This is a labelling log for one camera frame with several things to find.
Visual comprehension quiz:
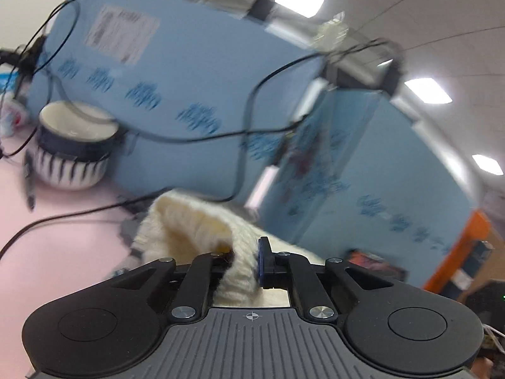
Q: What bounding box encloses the cream knitted sweater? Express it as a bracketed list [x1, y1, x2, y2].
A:
[133, 191, 324, 307]

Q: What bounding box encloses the smartphone playing video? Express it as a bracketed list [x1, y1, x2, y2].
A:
[346, 249, 408, 282]

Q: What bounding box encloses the light blue foam board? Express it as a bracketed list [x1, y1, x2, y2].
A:
[27, 0, 323, 202]

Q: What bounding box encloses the striped ceramic bowl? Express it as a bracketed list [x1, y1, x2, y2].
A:
[34, 100, 120, 191]

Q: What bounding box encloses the orange printed board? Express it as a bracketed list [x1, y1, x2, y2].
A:
[423, 210, 491, 293]

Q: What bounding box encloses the black pen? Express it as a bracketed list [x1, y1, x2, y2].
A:
[23, 151, 36, 211]

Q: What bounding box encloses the cartoon dog printed cloth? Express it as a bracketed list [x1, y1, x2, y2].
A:
[478, 323, 505, 362]

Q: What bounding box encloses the black cable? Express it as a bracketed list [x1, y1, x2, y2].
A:
[0, 0, 403, 261]

